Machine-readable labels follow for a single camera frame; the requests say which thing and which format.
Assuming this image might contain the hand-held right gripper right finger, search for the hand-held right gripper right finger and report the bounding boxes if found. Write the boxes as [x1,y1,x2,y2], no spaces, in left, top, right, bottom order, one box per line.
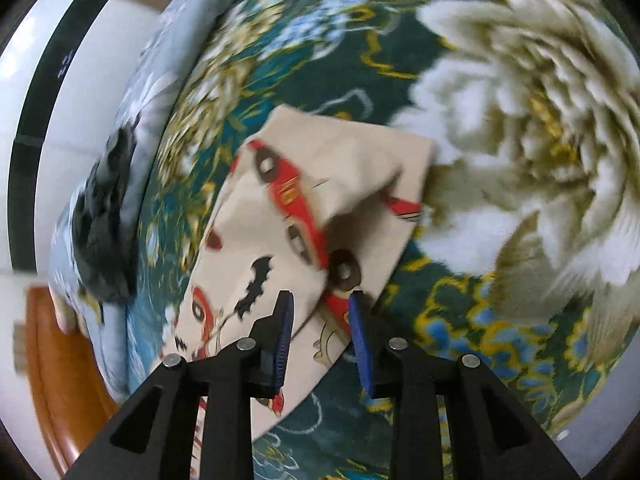
[348,290,581,480]

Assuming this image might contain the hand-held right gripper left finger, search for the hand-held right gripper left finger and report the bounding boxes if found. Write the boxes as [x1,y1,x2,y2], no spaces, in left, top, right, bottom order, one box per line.
[65,290,296,480]

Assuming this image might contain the cream car-print garment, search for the cream car-print garment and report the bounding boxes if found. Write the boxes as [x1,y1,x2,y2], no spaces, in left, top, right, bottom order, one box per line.
[162,105,436,441]

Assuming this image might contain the dark grey pants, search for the dark grey pants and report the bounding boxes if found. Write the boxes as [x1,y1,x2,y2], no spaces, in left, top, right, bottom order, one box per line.
[70,125,143,303]

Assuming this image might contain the wooden bed headboard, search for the wooden bed headboard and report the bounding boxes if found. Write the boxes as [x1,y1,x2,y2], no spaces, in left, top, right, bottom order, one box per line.
[22,285,121,476]

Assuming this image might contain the blue floral quilt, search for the blue floral quilt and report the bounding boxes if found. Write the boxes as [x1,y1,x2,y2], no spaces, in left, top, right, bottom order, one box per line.
[47,0,281,401]

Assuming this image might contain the white and black wardrobe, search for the white and black wardrobe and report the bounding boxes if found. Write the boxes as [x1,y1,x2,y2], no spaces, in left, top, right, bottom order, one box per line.
[0,0,166,281]

